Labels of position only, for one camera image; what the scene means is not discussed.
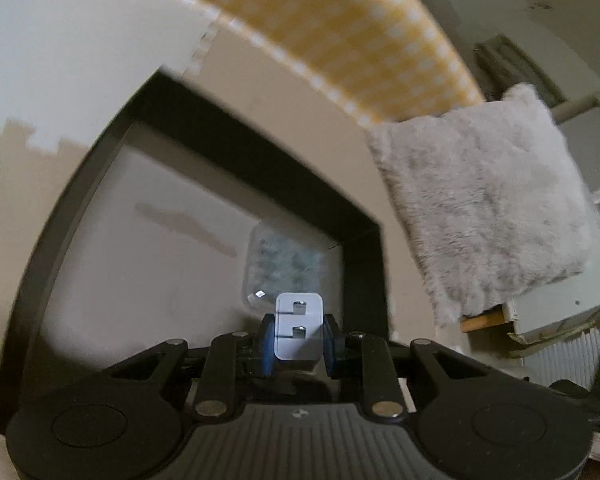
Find white power adapter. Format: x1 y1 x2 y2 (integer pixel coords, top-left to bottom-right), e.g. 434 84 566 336
274 292 324 362

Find clear plastic blister case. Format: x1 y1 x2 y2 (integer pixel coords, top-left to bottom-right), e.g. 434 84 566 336
244 222 328 314

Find black cardboard box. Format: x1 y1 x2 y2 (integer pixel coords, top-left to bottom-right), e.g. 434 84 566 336
0 73 389 432

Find right fluffy white cushion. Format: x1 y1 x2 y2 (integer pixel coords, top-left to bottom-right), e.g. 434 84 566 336
367 84 576 326

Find yellow checkered bed cover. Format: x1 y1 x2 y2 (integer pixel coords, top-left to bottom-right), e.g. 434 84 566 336
195 0 484 126

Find folded grey blankets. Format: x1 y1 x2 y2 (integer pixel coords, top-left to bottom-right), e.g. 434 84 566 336
474 35 567 108

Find white cabinet with wooden leg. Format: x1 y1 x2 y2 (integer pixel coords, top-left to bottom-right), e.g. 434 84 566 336
459 91 600 391

